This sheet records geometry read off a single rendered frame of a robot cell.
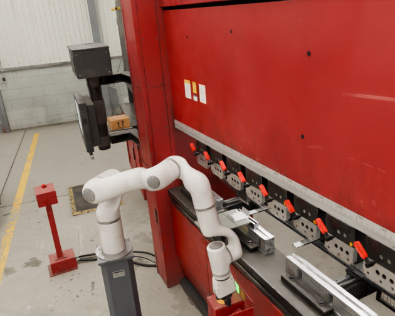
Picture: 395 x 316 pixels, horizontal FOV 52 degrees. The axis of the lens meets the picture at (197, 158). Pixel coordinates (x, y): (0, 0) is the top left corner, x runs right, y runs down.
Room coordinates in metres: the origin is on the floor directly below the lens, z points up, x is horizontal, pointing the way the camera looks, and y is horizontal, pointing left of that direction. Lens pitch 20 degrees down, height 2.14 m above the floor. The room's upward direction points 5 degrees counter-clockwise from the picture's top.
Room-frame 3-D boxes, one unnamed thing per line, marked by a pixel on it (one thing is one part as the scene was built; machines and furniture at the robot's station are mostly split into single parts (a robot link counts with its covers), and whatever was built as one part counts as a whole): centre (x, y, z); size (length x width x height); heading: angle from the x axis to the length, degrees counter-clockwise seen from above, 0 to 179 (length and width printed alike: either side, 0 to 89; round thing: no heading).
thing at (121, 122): (4.28, 0.82, 1.04); 0.30 x 0.26 x 0.12; 15
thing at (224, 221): (2.00, -0.11, 1.00); 0.26 x 0.18 x 0.01; 114
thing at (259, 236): (2.02, -0.26, 0.92); 0.39 x 0.06 x 0.10; 24
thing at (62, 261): (3.17, 1.32, 0.41); 0.25 x 0.20 x 0.83; 114
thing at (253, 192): (1.91, -0.31, 1.26); 0.15 x 0.09 x 0.17; 24
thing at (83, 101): (2.93, 0.79, 1.42); 0.45 x 0.12 x 0.36; 19
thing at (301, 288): (1.49, -0.44, 0.89); 0.30 x 0.05 x 0.03; 24
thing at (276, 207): (1.72, -0.39, 1.26); 0.15 x 0.09 x 0.17; 24
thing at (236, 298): (1.59, -0.09, 0.75); 0.20 x 0.16 x 0.18; 20
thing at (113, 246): (1.81, 0.47, 1.09); 0.19 x 0.19 x 0.18
